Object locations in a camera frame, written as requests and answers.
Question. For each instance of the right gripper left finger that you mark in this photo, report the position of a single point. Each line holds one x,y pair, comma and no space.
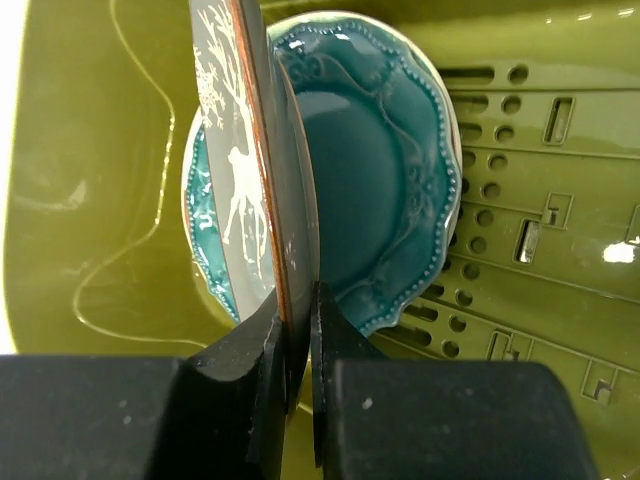
218,414

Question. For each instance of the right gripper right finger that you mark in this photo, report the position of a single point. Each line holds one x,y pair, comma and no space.
377,417

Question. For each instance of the grey deer snowflake plate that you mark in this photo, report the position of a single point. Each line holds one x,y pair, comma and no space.
250,208

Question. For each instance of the teal scalloped plate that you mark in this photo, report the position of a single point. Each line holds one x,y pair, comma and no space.
384,155

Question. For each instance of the olive green plastic bin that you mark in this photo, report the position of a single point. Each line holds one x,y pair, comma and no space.
544,262

